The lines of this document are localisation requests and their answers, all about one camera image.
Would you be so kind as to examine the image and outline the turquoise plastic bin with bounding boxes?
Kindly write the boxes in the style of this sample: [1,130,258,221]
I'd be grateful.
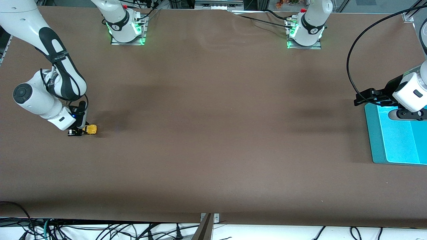
[364,102,427,166]

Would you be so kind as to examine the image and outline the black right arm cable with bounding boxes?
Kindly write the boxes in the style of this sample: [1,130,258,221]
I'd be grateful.
[39,67,89,115]

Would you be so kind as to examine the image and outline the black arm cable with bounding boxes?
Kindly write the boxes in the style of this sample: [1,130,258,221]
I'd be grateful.
[346,6,427,105]
[39,67,89,115]

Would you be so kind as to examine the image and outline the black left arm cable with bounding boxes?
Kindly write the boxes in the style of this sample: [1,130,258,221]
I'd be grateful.
[346,6,427,105]

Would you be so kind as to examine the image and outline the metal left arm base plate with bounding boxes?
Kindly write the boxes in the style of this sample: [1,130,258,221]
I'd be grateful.
[286,17,323,50]

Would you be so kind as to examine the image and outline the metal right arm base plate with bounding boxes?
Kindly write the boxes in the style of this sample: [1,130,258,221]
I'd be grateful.
[110,15,147,46]

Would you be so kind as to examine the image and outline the black looped floor cable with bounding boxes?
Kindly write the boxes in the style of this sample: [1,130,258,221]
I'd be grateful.
[0,201,34,234]

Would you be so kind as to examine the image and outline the black floor cable tangle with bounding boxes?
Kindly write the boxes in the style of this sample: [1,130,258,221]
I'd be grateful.
[20,222,200,240]

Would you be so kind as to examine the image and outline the black table cable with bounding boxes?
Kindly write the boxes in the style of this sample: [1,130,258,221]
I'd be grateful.
[238,14,290,26]
[265,9,294,21]

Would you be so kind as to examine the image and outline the dark support post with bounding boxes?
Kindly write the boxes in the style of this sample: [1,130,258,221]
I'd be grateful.
[191,213,214,240]

